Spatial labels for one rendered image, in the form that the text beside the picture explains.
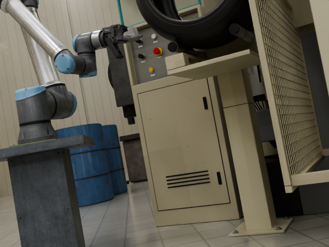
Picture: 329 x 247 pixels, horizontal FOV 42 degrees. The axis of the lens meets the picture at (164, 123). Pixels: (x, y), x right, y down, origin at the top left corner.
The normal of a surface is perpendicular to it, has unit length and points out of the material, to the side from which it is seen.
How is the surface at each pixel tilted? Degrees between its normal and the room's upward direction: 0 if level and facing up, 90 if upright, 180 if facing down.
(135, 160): 90
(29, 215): 90
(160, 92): 90
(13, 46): 90
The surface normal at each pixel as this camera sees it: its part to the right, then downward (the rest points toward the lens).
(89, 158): 0.44, -0.13
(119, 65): -0.05, -0.04
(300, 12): -0.44, 0.03
